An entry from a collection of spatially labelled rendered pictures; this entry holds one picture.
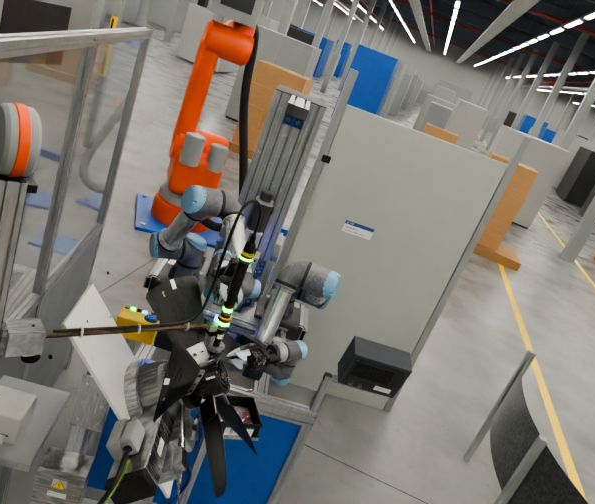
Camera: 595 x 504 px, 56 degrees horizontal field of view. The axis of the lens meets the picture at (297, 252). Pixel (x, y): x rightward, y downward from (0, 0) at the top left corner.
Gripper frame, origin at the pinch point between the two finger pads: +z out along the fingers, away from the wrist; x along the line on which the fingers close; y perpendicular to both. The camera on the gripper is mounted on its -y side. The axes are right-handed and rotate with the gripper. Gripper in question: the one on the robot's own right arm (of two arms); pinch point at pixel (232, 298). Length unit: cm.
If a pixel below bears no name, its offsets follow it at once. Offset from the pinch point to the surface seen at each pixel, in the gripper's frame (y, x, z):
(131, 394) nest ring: 33.4, 23.6, 13.4
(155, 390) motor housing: 31.3, 16.7, 12.3
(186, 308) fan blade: 9.0, 12.6, -3.1
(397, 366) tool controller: 24, -80, -17
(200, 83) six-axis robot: -4, -5, -418
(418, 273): 34, -157, -156
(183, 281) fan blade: 2.7, 15.3, -9.4
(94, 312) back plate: 14.9, 40.2, 0.5
